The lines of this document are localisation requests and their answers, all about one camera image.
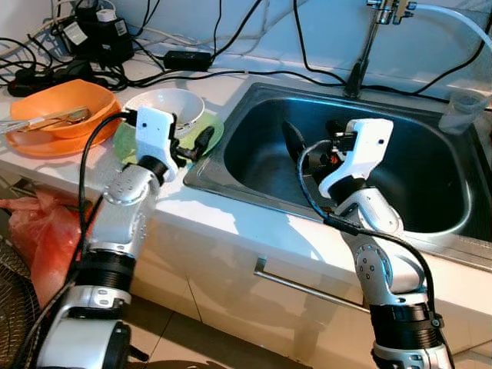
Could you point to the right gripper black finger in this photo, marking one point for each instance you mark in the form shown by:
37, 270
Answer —
294, 144

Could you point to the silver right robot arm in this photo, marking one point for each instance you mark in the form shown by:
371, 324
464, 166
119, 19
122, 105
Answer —
384, 269

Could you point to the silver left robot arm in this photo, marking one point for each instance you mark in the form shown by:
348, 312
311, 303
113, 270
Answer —
123, 215

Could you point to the light green plate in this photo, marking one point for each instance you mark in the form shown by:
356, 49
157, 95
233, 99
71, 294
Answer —
127, 142

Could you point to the black power adapter brick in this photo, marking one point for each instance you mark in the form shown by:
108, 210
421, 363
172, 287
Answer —
188, 61

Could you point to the stainless steel sink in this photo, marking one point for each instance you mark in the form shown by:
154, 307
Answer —
430, 169

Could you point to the metal sink faucet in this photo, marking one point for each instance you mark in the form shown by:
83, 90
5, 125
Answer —
367, 58

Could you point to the orange plastic bowl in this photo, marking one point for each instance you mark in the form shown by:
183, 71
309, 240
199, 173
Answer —
61, 96

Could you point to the clear plastic cup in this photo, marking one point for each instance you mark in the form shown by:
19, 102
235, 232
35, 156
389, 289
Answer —
461, 111

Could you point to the wooden chopstick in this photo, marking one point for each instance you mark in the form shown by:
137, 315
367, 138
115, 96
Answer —
46, 125

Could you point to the black power strip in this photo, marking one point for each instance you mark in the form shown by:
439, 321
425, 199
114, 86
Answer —
38, 83

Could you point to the red plastic bag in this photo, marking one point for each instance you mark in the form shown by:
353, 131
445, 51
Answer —
38, 238

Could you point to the black metal stand leg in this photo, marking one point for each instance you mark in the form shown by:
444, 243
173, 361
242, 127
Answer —
138, 354

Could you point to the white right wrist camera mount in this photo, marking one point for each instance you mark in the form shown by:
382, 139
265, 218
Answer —
361, 154

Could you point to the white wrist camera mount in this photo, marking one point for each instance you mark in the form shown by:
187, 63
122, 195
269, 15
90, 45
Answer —
154, 134
361, 154

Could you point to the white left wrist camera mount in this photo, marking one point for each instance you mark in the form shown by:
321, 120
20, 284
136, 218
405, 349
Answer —
154, 134

